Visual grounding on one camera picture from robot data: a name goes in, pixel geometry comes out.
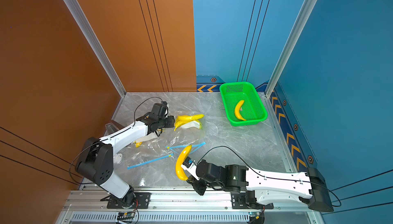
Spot clear zip bag with bananas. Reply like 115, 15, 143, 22
165, 112, 219, 157

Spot yellow plastic banana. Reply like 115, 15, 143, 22
175, 145, 192, 181

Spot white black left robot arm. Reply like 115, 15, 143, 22
75, 100, 175, 208

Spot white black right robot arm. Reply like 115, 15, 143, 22
176, 157, 334, 212

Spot empty clear zip bag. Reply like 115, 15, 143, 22
125, 142, 174, 170

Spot green circuit board right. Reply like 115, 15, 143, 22
248, 212, 265, 224

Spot green circuit board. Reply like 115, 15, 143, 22
248, 212, 265, 224
117, 212, 136, 222

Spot white earbuds case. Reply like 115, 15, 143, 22
113, 153, 123, 165

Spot green circuit board left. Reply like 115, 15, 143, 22
117, 212, 136, 222

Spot green plastic perforated basket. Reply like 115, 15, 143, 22
220, 82, 268, 127

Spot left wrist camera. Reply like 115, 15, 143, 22
159, 101, 168, 117

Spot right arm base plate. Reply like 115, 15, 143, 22
231, 191, 274, 210

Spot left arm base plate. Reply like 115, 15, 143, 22
102, 192, 151, 210

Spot aluminium front rail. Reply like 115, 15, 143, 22
56, 187, 324, 224

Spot aluminium corner post left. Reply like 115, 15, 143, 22
63, 0, 126, 98

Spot aluminium corner post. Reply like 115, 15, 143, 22
63, 0, 126, 98
265, 0, 318, 98

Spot aluminium corner post right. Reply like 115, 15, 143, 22
265, 0, 318, 98

